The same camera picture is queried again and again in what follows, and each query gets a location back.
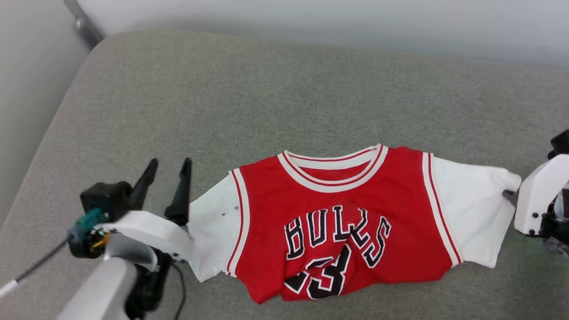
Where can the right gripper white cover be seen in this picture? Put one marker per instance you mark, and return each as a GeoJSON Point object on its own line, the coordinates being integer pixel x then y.
{"type": "Point", "coordinates": [542, 195]}

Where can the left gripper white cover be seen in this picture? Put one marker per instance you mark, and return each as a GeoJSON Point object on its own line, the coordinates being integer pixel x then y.
{"type": "Point", "coordinates": [155, 233]}

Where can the red Bulls basketball jersey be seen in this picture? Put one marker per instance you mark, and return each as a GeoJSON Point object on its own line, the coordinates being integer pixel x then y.
{"type": "Point", "coordinates": [342, 213]}

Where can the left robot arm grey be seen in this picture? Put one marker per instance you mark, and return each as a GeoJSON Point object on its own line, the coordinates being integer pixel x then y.
{"type": "Point", "coordinates": [102, 289]}

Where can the grey fabric sofa seat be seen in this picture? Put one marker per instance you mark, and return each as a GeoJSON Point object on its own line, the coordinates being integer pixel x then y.
{"type": "Point", "coordinates": [266, 102]}

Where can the grey metal pole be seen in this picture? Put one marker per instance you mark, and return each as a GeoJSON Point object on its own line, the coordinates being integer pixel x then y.
{"type": "Point", "coordinates": [84, 22]}

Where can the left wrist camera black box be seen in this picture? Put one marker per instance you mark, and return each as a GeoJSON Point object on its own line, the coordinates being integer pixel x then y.
{"type": "Point", "coordinates": [104, 200]}

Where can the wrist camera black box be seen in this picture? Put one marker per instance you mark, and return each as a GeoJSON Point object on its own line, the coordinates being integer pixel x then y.
{"type": "Point", "coordinates": [104, 200]}
{"type": "Point", "coordinates": [561, 144]}

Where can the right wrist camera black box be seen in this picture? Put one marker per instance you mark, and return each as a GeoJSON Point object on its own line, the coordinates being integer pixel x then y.
{"type": "Point", "coordinates": [561, 144]}

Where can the teal connector of left camera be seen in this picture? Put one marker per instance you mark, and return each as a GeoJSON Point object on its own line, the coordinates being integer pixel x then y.
{"type": "Point", "coordinates": [90, 218]}

